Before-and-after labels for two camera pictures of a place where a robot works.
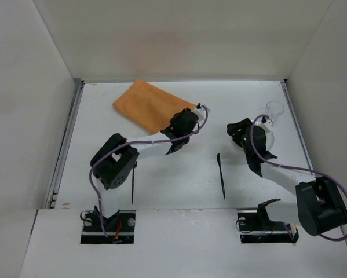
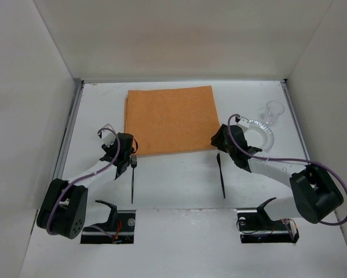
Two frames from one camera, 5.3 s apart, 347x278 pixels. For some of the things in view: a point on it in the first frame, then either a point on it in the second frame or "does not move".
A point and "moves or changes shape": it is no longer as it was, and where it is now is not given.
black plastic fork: [132, 180] does not move
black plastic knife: [219, 162] does not move
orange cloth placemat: [150, 106] moves or changes shape
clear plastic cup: [274, 109] does not move
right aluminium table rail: [297, 124] does not move
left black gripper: [175, 138] to [124, 163]
